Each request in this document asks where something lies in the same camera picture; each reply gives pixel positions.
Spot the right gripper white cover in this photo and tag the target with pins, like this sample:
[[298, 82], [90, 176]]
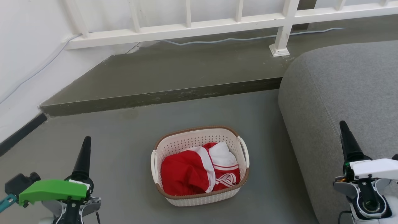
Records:
[[376, 169]]

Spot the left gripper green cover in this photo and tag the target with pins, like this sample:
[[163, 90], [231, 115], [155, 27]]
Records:
[[53, 189]]

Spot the white perforated plastic laundry basket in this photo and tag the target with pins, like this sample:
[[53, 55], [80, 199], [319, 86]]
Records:
[[186, 140]]

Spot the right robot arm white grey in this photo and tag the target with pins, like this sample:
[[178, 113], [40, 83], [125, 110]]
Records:
[[370, 205]]

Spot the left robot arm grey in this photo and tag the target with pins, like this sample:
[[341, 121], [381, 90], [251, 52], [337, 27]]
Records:
[[90, 205]]

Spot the grey fabric sofa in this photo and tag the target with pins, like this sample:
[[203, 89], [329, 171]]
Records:
[[342, 93]]

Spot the black baseboard strip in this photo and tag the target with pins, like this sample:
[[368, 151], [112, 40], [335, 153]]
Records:
[[21, 133]]

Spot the red and white garment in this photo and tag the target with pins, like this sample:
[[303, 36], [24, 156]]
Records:
[[183, 174]]

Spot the white railing fence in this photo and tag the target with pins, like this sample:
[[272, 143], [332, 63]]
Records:
[[186, 29]]

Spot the left black wrist camera box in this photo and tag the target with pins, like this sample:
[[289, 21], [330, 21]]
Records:
[[20, 183]]

